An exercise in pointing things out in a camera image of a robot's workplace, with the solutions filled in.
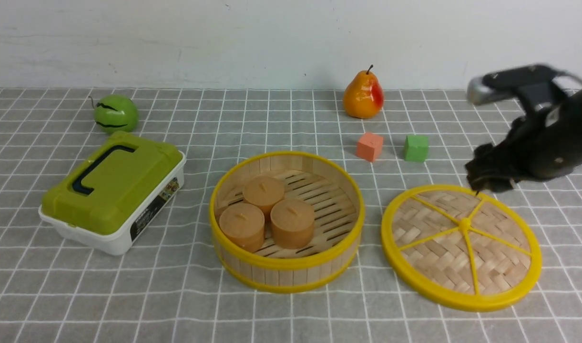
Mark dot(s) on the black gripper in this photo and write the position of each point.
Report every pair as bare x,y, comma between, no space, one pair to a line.
541,146

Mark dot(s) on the woven bamboo steamer lid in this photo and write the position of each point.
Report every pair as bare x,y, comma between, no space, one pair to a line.
466,251

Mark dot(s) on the yellow rimmed bamboo steamer basket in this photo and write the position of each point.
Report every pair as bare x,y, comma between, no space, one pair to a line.
339,218

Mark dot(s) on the green foam cube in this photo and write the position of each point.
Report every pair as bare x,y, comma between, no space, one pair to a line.
416,148

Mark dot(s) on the orange foam cube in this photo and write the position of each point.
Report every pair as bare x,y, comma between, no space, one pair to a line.
369,146

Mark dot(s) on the orange toy pear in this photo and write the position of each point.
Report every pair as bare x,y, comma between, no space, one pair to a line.
364,97

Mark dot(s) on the brown bun front right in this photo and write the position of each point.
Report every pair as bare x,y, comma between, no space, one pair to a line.
292,223

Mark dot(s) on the brown bun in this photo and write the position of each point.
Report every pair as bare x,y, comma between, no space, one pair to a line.
264,192
244,225
292,223

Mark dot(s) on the brown bun rear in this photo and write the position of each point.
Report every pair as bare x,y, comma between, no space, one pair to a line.
264,192

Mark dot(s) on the brown bun front left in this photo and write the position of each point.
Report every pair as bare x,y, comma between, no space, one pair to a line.
244,225

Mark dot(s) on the green toy melon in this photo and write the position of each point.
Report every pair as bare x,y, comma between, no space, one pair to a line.
115,112

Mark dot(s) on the green lidded white plastic box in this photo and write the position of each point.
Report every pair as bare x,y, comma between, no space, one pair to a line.
109,199

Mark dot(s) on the grey checked tablecloth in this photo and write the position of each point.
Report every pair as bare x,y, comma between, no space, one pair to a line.
170,287

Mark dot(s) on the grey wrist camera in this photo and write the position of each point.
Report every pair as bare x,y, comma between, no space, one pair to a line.
532,85

